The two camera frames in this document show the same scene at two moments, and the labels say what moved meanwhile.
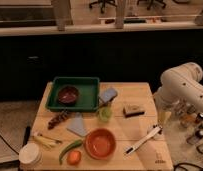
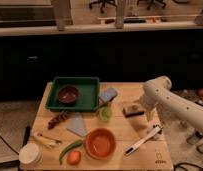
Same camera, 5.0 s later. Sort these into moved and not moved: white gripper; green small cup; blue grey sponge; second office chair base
Moved: white gripper
Not moved: blue grey sponge; green small cup; second office chair base
